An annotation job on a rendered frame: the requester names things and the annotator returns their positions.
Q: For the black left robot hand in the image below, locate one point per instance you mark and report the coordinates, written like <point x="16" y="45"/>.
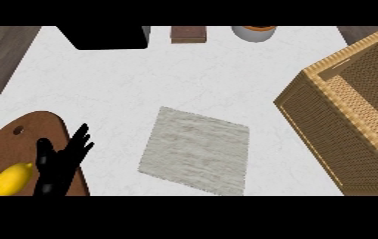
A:
<point x="59" y="164"/>

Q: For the grey woven placemat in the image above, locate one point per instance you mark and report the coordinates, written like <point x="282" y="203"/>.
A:
<point x="196" y="151"/>

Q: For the brown wicker basket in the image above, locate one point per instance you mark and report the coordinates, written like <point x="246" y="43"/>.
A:
<point x="334" y="116"/>

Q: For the yellow lemon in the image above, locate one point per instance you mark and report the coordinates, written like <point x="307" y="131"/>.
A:
<point x="13" y="179"/>

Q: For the brown wooden cutting board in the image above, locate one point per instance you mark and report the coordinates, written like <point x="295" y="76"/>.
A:
<point x="29" y="133"/>

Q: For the black appliance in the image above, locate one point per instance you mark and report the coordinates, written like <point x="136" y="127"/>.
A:
<point x="111" y="37"/>

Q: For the brown wooden box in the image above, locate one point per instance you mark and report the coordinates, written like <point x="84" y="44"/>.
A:
<point x="187" y="34"/>

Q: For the white pot with orange rim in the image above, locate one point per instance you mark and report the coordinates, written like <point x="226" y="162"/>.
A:
<point x="252" y="33"/>

